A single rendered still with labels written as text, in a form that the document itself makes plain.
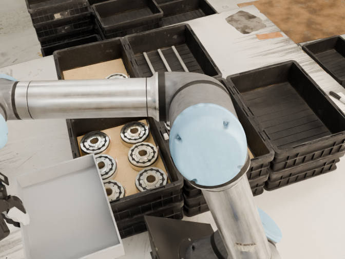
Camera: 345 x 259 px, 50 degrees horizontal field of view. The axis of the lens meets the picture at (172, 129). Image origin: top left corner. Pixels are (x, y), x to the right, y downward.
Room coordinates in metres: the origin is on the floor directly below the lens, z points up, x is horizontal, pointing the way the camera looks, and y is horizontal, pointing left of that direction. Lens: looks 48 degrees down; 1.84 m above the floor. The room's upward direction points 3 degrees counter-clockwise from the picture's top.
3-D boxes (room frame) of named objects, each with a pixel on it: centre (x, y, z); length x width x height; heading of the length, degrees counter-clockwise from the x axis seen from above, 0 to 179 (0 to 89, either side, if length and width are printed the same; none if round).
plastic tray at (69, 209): (0.44, 0.26, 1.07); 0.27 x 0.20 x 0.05; 19
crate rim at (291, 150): (0.92, -0.41, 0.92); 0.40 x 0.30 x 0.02; 17
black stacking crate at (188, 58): (1.22, 0.00, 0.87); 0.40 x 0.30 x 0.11; 17
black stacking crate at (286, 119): (0.92, -0.41, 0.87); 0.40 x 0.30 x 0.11; 17
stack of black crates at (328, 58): (1.87, -1.08, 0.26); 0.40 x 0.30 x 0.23; 20
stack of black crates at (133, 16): (2.19, 0.26, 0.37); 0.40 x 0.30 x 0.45; 110
